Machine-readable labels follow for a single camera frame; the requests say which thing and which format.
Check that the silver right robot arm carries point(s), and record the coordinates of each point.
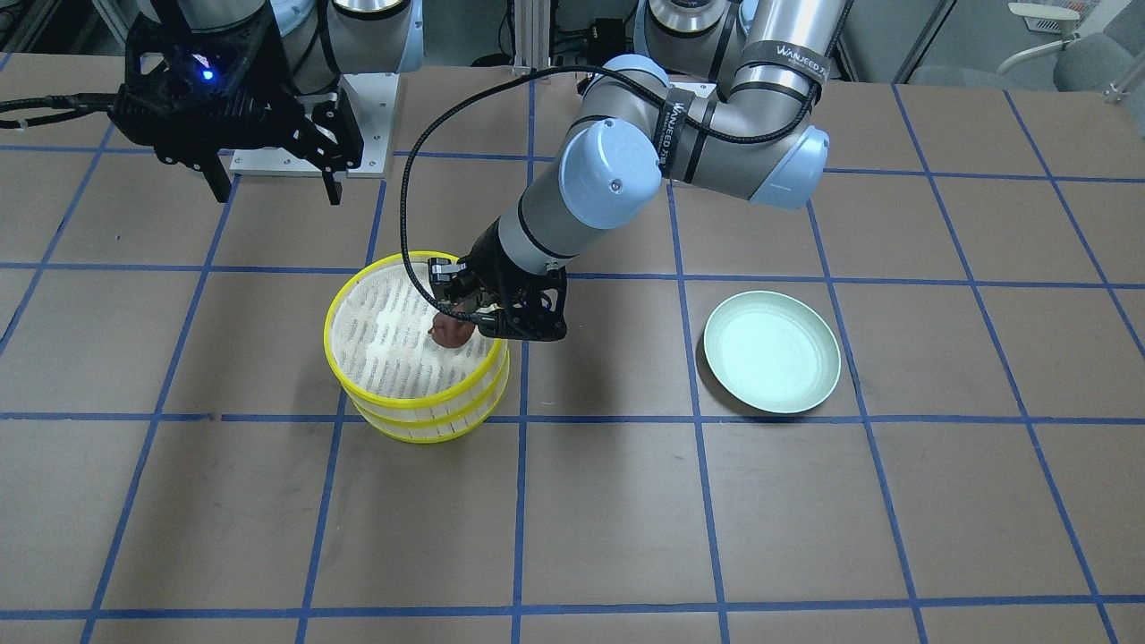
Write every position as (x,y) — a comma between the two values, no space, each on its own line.
(326,41)

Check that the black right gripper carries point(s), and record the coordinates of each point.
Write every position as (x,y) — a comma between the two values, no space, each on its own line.
(288,82)

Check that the light green plate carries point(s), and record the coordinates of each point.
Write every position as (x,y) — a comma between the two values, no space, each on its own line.
(772,352)

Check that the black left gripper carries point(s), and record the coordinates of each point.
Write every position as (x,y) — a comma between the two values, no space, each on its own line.
(489,255)

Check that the yellow bamboo steamer basket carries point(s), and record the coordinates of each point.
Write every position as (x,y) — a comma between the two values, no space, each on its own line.
(429,416)

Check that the brown steamed bun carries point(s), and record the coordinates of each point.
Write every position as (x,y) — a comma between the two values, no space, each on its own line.
(450,332)

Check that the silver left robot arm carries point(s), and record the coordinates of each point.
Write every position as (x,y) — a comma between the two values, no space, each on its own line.
(718,95)

